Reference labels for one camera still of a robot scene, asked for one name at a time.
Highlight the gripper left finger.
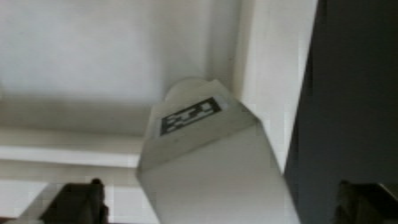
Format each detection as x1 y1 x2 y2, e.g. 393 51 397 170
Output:
40 178 109 224

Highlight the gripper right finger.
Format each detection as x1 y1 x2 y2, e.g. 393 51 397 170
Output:
333 181 398 224

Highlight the white leg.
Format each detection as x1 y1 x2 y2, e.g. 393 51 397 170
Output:
137 78 301 224

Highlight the white square tabletop tray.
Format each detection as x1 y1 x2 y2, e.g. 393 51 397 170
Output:
0 0 319 224

